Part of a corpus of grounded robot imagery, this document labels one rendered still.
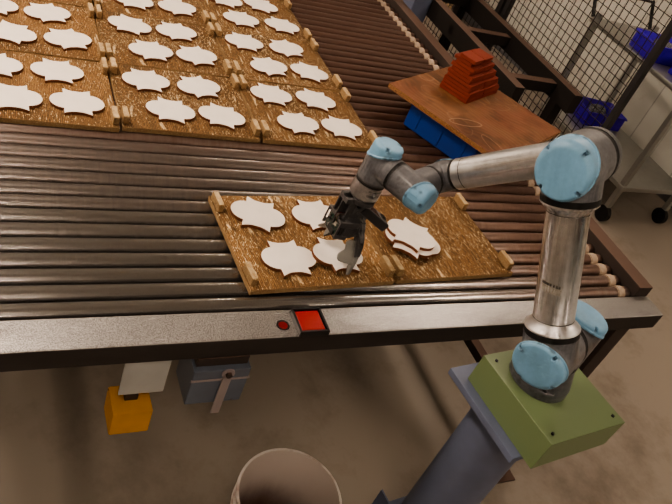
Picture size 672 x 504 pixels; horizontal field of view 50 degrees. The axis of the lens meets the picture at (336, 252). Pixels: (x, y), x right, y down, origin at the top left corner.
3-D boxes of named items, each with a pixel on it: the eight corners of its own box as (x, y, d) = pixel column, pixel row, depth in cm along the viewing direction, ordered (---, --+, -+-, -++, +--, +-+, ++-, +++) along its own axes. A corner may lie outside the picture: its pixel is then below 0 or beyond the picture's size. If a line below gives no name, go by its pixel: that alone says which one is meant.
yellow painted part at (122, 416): (147, 431, 167) (165, 367, 153) (107, 435, 163) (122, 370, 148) (142, 403, 172) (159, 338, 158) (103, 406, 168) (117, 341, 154)
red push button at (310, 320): (324, 333, 167) (325, 329, 167) (300, 334, 165) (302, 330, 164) (315, 314, 171) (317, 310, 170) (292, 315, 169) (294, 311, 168)
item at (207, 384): (238, 412, 172) (257, 365, 161) (181, 419, 166) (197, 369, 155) (226, 375, 180) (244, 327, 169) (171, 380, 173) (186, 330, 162)
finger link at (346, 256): (331, 274, 178) (334, 237, 177) (350, 274, 181) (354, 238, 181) (338, 276, 176) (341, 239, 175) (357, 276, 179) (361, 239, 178)
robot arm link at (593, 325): (589, 357, 170) (621, 318, 162) (567, 381, 160) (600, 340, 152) (548, 325, 174) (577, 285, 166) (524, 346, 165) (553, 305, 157)
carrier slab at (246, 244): (392, 285, 188) (395, 280, 188) (248, 295, 168) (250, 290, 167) (340, 200, 210) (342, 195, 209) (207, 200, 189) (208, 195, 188)
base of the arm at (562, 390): (578, 394, 174) (600, 367, 168) (540, 410, 165) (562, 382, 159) (535, 348, 182) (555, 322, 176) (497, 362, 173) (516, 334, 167)
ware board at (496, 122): (558, 135, 273) (561, 131, 272) (499, 166, 237) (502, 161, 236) (456, 67, 290) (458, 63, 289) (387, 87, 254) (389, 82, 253)
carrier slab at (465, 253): (510, 276, 210) (513, 272, 209) (395, 284, 189) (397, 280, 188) (452, 200, 231) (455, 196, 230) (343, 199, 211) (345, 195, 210)
